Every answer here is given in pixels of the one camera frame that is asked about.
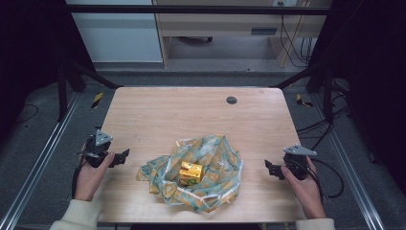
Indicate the person's left hand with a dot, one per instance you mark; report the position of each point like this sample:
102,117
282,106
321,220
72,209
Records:
89,182

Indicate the grey round table grommet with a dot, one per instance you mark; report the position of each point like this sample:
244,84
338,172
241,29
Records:
231,100

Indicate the yellow black striped tape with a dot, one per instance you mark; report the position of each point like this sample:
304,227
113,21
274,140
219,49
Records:
301,100
97,100

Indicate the person's right hand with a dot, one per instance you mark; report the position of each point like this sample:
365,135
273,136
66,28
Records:
308,195

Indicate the black metal stand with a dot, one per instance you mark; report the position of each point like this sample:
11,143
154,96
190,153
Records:
328,92
62,92

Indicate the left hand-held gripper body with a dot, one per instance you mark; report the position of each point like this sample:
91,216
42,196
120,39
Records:
95,153

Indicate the black curtain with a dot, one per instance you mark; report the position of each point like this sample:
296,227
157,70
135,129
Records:
28,48
373,80

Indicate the white cabinet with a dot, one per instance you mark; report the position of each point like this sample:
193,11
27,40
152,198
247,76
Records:
118,35

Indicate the yellow drink carton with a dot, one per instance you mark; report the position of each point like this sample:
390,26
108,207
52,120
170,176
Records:
191,172

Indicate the aluminium frame rail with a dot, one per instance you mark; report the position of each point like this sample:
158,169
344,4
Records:
351,166
38,159

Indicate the green orange floral bag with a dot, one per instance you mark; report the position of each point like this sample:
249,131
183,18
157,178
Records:
217,169

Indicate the black metal crossbar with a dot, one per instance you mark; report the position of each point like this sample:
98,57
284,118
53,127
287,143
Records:
198,10

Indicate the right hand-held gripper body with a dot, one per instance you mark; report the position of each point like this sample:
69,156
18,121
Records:
297,166

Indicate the light wooden desk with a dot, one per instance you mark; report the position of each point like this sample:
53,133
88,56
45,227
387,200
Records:
220,24

